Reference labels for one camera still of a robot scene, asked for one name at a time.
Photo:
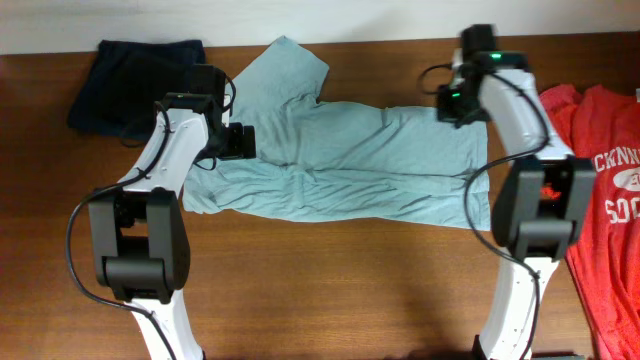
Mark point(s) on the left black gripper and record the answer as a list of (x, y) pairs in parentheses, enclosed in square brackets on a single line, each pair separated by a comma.
[(240, 145)]

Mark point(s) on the light grey-green t-shirt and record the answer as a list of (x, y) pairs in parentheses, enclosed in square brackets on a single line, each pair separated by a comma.
[(331, 161)]

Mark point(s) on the folded navy blue garment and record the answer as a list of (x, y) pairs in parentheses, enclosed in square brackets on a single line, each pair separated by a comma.
[(124, 82)]

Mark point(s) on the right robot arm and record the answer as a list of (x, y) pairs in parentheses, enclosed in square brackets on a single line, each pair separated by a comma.
[(540, 211)]

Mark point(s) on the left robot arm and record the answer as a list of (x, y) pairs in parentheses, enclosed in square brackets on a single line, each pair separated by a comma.
[(140, 245)]

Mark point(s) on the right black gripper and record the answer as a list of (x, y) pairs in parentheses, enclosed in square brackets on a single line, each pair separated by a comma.
[(449, 111)]

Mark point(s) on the red printed t-shirt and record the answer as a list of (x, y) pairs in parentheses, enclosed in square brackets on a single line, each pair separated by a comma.
[(603, 126)]

